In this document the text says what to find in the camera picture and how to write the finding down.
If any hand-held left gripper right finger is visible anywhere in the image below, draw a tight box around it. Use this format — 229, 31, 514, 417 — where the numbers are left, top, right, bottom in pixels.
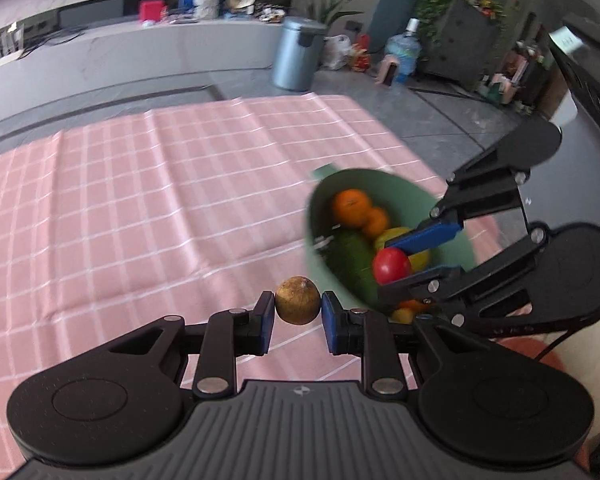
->
321, 291, 496, 398

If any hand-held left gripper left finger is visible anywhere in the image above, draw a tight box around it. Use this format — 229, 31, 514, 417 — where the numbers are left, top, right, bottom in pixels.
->
107, 291, 276, 400

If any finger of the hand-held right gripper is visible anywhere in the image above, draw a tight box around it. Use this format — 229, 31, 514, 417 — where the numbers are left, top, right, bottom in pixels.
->
377, 225, 551, 328
384, 147, 528, 256

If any red tomato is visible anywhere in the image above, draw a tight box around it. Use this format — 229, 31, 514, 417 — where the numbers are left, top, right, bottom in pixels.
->
371, 248, 412, 286

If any green plastic bowl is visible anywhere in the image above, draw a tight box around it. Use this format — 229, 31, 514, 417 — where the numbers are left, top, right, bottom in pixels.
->
302, 162, 476, 321

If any yellow pear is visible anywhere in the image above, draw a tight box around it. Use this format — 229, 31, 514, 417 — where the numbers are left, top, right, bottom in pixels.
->
372, 226, 431, 271

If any green cucumber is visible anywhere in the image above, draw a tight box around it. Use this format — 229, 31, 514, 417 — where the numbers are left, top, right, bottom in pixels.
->
325, 230, 381, 306

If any pink small appliance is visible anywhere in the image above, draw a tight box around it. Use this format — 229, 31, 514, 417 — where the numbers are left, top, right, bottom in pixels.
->
375, 55, 401, 88

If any pink checked tablecloth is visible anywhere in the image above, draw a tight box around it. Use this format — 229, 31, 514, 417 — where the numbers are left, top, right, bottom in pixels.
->
0, 94, 501, 471

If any blue water jug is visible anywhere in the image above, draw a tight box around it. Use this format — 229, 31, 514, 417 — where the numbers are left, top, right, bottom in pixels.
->
384, 17, 422, 86

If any cluttered storage rack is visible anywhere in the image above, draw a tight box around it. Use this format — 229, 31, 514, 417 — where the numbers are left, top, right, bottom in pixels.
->
480, 40, 556, 116

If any black ribbed panel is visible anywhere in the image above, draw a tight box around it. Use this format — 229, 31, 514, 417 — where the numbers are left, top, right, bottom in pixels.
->
550, 15, 600, 141

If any grey drawer cabinet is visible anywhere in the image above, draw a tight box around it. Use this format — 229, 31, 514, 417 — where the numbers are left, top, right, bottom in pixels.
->
422, 0, 506, 91

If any white plastic bag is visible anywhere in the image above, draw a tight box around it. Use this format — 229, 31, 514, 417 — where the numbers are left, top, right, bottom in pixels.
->
321, 35, 353, 71

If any grey pedal trash can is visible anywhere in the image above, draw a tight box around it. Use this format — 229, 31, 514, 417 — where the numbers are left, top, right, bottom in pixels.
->
271, 16, 329, 92

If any green leafy houseplant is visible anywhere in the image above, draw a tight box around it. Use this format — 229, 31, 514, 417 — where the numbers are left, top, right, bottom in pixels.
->
287, 0, 381, 36

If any white marble console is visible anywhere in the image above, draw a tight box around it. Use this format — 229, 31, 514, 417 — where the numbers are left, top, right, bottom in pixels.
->
0, 15, 286, 131

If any white router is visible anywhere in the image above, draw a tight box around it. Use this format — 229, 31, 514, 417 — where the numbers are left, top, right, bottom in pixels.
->
0, 22, 26, 61

